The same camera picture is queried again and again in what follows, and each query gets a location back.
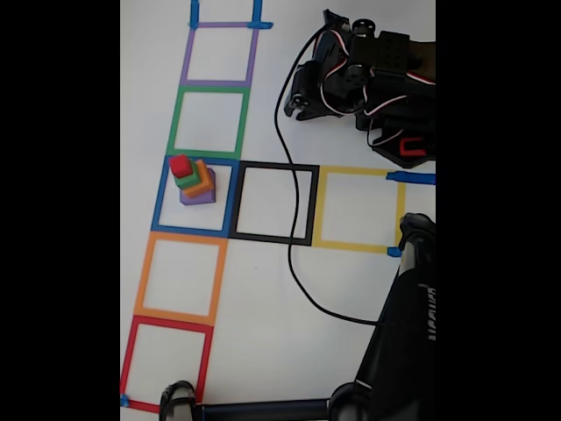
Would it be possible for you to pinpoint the long blue tape strip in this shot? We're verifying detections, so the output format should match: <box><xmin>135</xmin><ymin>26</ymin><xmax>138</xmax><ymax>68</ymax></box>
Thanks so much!
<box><xmin>385</xmin><ymin>171</ymin><xmax>437</xmax><ymax>186</ymax></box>

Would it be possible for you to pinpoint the red white servo wire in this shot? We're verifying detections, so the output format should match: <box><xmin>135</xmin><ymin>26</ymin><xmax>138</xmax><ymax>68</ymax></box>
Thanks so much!
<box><xmin>317</xmin><ymin>28</ymin><xmax>437</xmax><ymax>119</ymax></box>
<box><xmin>364</xmin><ymin>116</ymin><xmax>402</xmax><ymax>148</ymax></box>

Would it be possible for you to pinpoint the yellow square frame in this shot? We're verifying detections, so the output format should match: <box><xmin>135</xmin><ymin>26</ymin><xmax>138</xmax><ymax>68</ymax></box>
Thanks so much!
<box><xmin>311</xmin><ymin>165</ymin><xmax>407</xmax><ymax>255</ymax></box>

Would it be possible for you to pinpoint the black square frame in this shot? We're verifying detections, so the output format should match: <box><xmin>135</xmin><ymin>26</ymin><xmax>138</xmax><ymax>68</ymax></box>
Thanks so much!
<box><xmin>228</xmin><ymin>161</ymin><xmax>320</xmax><ymax>246</ymax></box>

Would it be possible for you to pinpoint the blue square frame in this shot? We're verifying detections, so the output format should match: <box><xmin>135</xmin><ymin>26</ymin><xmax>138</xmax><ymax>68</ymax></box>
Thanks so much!
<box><xmin>151</xmin><ymin>155</ymin><xmax>241</xmax><ymax>239</ymax></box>

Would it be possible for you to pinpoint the orange square frame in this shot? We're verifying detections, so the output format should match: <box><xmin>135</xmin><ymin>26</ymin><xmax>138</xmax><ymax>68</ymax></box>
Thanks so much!
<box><xmin>133</xmin><ymin>231</ymin><xmax>229</xmax><ymax>328</ymax></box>

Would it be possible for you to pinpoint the purple square frame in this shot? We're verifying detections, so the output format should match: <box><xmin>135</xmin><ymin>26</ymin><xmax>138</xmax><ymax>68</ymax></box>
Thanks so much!
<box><xmin>179</xmin><ymin>20</ymin><xmax>259</xmax><ymax>88</ymax></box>

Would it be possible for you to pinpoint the small red cube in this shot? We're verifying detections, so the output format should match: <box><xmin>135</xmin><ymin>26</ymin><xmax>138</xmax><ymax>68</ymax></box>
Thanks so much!
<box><xmin>169</xmin><ymin>153</ymin><xmax>192</xmax><ymax>177</ymax></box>

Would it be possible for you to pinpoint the orange square block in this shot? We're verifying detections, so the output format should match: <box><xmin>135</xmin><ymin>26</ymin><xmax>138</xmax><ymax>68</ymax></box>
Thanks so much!
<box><xmin>181</xmin><ymin>159</ymin><xmax>212</xmax><ymax>198</ymax></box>

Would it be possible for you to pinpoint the purple square block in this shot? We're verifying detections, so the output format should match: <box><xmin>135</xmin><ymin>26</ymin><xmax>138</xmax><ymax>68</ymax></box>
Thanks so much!
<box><xmin>179</xmin><ymin>168</ymin><xmax>217</xmax><ymax>206</ymax></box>

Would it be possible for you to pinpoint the black camera cable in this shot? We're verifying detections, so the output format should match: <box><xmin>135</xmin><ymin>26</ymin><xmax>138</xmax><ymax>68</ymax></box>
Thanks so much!
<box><xmin>274</xmin><ymin>26</ymin><xmax>387</xmax><ymax>326</ymax></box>

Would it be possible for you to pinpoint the red square frame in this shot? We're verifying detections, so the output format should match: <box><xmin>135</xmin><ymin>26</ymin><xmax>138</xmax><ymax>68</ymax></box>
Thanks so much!
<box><xmin>120</xmin><ymin>315</ymin><xmax>215</xmax><ymax>415</ymax></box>

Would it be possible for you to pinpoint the green cube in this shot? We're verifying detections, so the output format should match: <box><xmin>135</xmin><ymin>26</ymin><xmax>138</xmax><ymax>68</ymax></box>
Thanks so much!
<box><xmin>173</xmin><ymin>160</ymin><xmax>199</xmax><ymax>190</ymax></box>

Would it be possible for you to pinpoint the black tripod stand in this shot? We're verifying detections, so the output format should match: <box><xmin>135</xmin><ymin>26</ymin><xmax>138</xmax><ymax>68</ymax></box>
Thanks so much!
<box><xmin>158</xmin><ymin>212</ymin><xmax>437</xmax><ymax>421</ymax></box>

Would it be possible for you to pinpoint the green square frame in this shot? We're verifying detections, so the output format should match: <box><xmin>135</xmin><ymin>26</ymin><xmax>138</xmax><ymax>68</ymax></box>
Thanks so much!
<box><xmin>166</xmin><ymin>85</ymin><xmax>251</xmax><ymax>160</ymax></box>

